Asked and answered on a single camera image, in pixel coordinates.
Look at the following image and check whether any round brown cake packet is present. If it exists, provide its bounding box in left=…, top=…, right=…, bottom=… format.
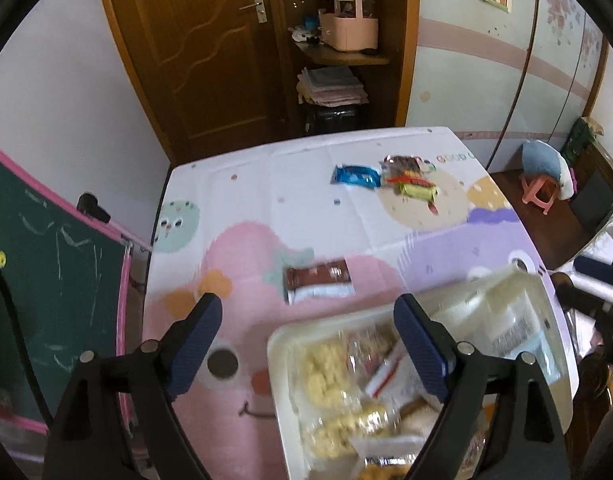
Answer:
left=343, top=324, right=398, bottom=377

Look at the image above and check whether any clear yellow puff snack bag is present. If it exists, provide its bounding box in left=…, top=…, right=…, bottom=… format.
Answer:
left=300, top=339, right=354, bottom=410

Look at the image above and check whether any white orange snack packet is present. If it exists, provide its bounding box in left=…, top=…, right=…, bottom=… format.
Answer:
left=398, top=399, right=440, bottom=438

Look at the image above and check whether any white red snack bag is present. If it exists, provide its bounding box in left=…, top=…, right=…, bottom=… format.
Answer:
left=364, top=341, right=423, bottom=405

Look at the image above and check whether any large white blue packet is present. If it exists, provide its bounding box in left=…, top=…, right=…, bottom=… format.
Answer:
left=473, top=292, right=561, bottom=384

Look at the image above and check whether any pink plastic stool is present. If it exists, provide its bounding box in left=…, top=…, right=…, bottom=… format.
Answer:
left=519, top=174, right=559, bottom=216

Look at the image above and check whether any blue white cushion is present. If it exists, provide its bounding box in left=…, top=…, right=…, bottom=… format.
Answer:
left=521, top=140, right=576, bottom=200

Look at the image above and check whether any orange fried snack bag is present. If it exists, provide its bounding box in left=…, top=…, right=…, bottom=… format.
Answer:
left=353, top=455, right=415, bottom=480

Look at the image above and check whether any white plastic storage bin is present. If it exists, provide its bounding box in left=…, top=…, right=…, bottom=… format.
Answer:
left=267, top=266, right=576, bottom=479

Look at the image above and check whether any pile of colourful candies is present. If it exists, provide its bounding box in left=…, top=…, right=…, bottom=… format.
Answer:
left=380, top=155, right=439, bottom=214

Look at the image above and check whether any black clip on chalkboard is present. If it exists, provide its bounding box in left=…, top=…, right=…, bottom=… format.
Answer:
left=76, top=193, right=111, bottom=224

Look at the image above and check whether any dark red snack bar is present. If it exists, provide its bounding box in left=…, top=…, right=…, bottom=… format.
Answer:
left=282, top=259, right=355, bottom=304

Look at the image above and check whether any blue snack packet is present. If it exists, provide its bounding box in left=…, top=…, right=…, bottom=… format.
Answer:
left=331, top=165, right=381, bottom=190

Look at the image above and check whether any pastel sliding wardrobe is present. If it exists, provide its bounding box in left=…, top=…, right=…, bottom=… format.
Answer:
left=407, top=0, right=603, bottom=172

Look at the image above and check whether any cartoon patterned table mat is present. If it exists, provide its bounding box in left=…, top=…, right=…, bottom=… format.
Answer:
left=140, top=126, right=580, bottom=480

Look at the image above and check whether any stack of folded papers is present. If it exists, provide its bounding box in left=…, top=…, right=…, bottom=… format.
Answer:
left=297, top=66, right=369, bottom=108

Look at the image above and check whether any wooden corner shelf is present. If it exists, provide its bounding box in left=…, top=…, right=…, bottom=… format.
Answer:
left=276, top=0, right=419, bottom=136

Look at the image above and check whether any pink basket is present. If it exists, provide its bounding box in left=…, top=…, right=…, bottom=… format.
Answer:
left=319, top=0, right=378, bottom=52

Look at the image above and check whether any brown wooden door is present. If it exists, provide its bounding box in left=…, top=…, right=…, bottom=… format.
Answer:
left=101, top=0, right=293, bottom=166

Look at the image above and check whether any green chalkboard pink frame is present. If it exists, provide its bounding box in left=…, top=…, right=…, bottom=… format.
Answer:
left=0, top=151, right=131, bottom=410

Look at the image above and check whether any metal door handle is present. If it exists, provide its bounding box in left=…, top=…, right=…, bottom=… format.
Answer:
left=239, top=0, right=268, bottom=24

